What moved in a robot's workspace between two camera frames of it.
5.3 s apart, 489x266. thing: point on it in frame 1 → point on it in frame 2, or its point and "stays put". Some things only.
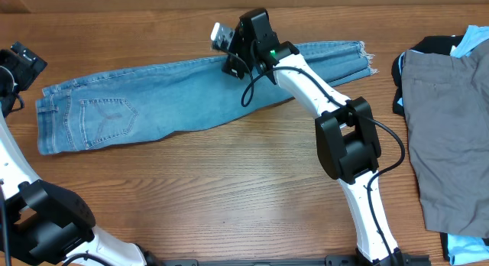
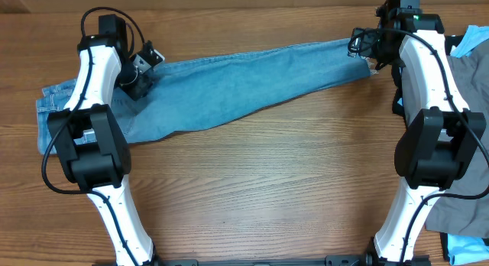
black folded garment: x=434 y=44 stays put
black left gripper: x=26 y=74 → x=141 y=87
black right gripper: x=238 y=66 → x=366 y=50
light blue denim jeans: x=135 y=103 stays put
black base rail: x=328 y=260 stays put
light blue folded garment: x=463 y=250 stays put
